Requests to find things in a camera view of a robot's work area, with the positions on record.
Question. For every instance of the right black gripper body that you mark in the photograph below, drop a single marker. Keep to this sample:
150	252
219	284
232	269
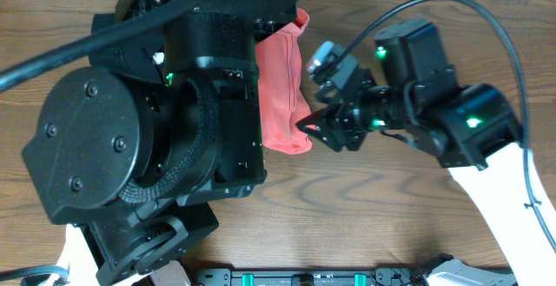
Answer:
373	111

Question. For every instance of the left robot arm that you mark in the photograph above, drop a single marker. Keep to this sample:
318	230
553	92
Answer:
130	150

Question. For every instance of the red t-shirt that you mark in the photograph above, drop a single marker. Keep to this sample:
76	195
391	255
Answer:
281	102

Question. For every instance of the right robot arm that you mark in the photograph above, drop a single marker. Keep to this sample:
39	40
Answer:
471	130

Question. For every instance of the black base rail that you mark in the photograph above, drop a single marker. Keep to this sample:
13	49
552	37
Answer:
304	277

